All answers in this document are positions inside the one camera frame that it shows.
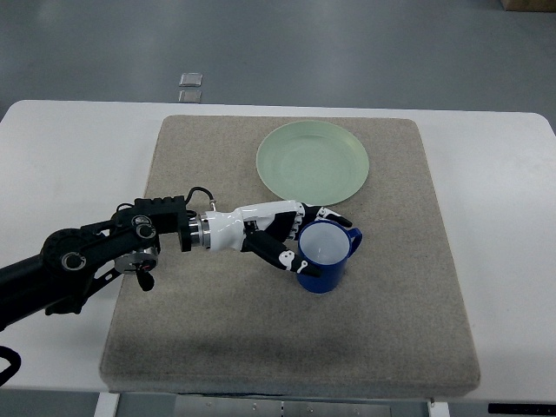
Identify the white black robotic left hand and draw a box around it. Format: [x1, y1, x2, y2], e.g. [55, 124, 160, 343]
[196, 200, 352, 277]

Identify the blue mug white inside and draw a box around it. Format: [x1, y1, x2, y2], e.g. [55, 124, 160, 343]
[297, 220, 363, 294]

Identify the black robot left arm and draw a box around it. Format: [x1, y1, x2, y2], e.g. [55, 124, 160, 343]
[1, 195, 199, 328]

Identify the light green plate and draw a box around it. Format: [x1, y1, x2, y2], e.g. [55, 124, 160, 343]
[256, 120, 370, 206]

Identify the lower floor socket plate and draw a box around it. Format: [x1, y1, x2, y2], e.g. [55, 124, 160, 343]
[178, 89, 202, 103]

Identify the floor socket plate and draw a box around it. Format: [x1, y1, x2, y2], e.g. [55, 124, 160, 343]
[179, 73, 203, 87]
[178, 89, 202, 103]

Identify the upper floor socket plate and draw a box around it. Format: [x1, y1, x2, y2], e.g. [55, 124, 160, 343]
[179, 73, 203, 87]

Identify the beige felt mat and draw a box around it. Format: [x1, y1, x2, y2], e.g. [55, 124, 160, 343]
[100, 117, 480, 399]

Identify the black label strip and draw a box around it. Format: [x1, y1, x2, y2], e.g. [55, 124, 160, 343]
[487, 403, 556, 416]

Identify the cardboard box corner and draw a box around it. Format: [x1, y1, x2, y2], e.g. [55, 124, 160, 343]
[500, 0, 556, 13]

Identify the black cable loop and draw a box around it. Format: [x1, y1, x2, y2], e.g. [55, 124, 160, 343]
[0, 345, 23, 387]

